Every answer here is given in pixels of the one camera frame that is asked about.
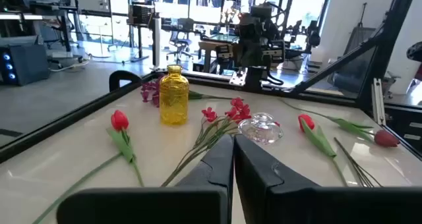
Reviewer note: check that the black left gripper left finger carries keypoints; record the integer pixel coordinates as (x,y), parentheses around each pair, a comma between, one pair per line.
(198,204)

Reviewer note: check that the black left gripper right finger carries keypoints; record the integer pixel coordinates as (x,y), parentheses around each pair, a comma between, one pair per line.
(280,201)

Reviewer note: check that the clear cut glass vase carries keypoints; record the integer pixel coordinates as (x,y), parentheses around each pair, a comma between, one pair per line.
(260,130)

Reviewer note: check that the red tulip with green leaf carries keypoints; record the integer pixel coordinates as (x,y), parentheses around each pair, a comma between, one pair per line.
(119,120)
(306,121)

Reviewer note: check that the dark red tulip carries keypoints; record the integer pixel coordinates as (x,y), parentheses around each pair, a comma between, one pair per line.
(385,139)

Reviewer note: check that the purple blossom spray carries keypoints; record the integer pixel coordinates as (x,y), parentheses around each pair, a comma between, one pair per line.
(148,90)

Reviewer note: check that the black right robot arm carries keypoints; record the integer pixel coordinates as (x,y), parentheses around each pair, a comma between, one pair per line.
(257,52)

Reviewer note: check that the yellow glass bottle vase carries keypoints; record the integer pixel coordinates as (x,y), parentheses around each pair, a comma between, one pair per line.
(174,102)

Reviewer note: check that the black office chair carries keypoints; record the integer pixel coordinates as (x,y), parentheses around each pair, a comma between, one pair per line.
(179,43)

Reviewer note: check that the black computer tower blue lights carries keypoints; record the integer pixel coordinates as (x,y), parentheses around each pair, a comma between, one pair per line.
(29,64)

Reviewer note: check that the silver aluminium extrusion bracket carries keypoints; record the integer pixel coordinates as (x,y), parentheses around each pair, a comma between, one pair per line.
(378,102)

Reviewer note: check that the black arched bracket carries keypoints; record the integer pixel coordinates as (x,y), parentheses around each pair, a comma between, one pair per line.
(113,77)

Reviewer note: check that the black table frame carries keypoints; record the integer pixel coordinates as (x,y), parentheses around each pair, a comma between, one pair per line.
(66,120)

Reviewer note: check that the white round post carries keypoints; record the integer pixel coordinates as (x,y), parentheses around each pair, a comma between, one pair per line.
(157,43)

